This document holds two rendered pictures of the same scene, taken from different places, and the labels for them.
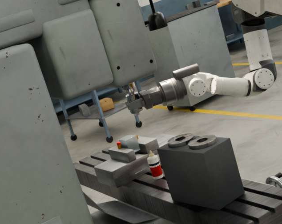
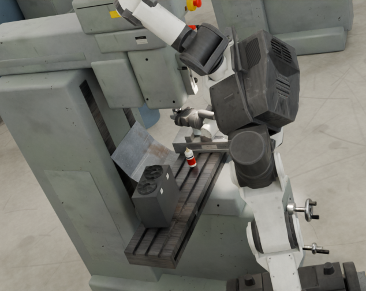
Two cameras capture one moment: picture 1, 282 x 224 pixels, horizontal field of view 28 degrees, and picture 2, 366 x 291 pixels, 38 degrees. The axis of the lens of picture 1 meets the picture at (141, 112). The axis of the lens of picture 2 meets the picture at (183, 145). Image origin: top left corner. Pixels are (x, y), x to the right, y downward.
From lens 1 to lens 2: 2.23 m
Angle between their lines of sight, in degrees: 58
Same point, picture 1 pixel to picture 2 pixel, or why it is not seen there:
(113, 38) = (143, 80)
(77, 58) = (114, 88)
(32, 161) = (71, 142)
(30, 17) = (82, 57)
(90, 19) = (121, 67)
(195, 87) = (204, 131)
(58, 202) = (88, 165)
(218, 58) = not seen: outside the picture
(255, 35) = not seen: hidden behind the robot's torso
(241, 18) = not seen: hidden behind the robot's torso
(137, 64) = (163, 100)
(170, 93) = (191, 124)
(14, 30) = (73, 62)
